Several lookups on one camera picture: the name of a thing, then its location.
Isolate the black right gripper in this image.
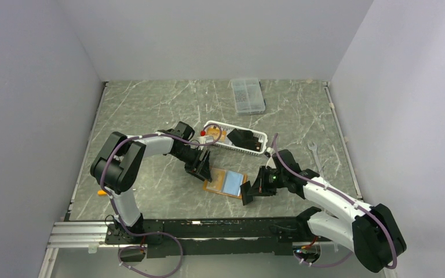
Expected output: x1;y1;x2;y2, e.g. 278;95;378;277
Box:
247;165;287;196

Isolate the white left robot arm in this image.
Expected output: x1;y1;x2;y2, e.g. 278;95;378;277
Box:
90;122;212;243

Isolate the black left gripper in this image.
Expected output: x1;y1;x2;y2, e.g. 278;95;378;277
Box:
173;145;212;182

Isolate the silver open end wrench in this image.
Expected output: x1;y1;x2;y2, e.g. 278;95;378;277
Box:
307;142;326;180

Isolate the clear plastic screw box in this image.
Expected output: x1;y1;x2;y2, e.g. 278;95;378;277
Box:
231;78;265;115

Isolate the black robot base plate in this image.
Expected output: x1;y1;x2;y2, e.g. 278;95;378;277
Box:
104;217;328;258

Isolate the aluminium frame rail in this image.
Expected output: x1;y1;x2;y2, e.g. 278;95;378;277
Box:
46;218;387;250

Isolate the black card stack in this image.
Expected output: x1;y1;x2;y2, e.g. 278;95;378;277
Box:
227;129;262;151

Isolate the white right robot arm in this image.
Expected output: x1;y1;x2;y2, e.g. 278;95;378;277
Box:
240;149;407;273

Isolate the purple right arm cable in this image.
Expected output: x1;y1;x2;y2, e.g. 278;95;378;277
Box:
270;133;399;270

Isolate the white plastic basket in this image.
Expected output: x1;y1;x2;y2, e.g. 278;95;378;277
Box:
197;120;268;155

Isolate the orange leather card holder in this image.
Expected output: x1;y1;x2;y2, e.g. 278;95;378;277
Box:
203;170;248;199

